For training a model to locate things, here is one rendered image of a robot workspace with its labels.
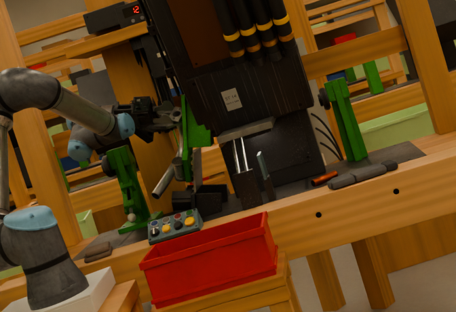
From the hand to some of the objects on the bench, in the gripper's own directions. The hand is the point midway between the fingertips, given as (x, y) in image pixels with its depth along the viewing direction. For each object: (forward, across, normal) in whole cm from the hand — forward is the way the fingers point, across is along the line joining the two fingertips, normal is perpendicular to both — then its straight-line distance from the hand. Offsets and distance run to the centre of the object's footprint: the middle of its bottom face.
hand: (179, 118), depth 268 cm
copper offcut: (+45, -24, +4) cm, 51 cm away
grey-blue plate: (+29, -28, +6) cm, 41 cm away
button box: (+3, -46, +3) cm, 46 cm away
